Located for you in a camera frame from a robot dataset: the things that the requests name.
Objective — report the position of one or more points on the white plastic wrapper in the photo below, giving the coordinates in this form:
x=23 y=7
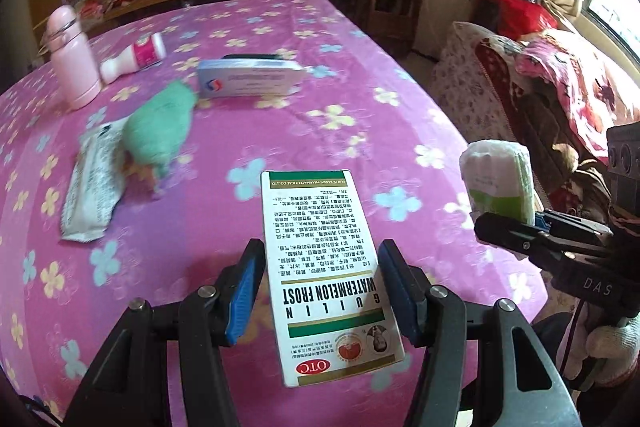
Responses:
x=87 y=187

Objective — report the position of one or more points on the white green tissue pack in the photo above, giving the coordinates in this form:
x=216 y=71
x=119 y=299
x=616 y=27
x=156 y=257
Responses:
x=492 y=177

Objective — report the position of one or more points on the pink water bottle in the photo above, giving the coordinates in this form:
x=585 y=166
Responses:
x=75 y=67

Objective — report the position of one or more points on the clear bag of flowers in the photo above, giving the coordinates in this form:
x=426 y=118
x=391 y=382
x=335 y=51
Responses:
x=92 y=7

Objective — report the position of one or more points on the dark brown cloth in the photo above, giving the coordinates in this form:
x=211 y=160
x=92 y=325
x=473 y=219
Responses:
x=560 y=147

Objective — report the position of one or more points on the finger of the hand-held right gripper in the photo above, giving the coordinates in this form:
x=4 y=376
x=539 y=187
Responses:
x=505 y=232
x=565 y=222

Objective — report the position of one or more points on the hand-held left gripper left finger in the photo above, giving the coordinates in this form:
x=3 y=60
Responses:
x=245 y=292

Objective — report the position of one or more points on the green plush toy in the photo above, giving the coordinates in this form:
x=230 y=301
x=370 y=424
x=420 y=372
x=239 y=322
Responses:
x=155 y=127

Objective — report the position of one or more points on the red plastic bag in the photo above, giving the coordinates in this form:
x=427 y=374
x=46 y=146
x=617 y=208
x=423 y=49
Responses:
x=525 y=14

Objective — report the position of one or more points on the person's right hand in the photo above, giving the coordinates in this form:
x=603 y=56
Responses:
x=610 y=349

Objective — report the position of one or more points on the white bottle with pink label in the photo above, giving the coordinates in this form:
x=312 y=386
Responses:
x=135 y=57

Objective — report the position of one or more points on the long white medicine box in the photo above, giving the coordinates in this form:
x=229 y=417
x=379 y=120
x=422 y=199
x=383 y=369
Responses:
x=250 y=82

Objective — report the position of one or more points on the pink printed blanket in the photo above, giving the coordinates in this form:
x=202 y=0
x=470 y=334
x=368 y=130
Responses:
x=575 y=72

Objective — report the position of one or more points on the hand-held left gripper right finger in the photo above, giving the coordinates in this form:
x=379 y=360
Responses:
x=400 y=292

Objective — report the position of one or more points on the white green medicine box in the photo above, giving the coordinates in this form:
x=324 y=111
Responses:
x=320 y=257

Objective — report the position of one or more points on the floral covered sofa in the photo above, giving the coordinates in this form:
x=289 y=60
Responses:
x=460 y=72

